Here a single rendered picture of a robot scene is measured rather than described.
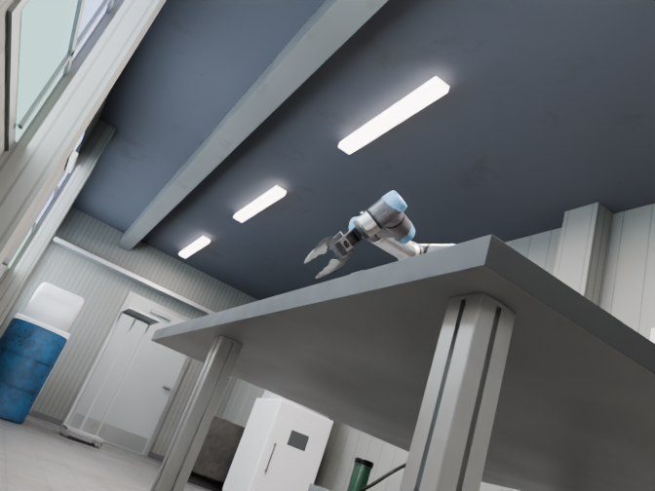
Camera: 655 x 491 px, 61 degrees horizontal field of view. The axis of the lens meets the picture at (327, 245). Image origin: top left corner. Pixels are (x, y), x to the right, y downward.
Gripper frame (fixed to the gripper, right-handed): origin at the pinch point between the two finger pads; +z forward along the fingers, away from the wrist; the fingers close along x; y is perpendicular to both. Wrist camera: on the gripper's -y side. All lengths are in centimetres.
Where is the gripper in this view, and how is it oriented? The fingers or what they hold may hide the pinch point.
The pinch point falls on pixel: (313, 268)
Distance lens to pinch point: 175.0
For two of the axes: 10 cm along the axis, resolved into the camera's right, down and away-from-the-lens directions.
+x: -6.3, -7.8, -0.5
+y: 0.5, -1.0, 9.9
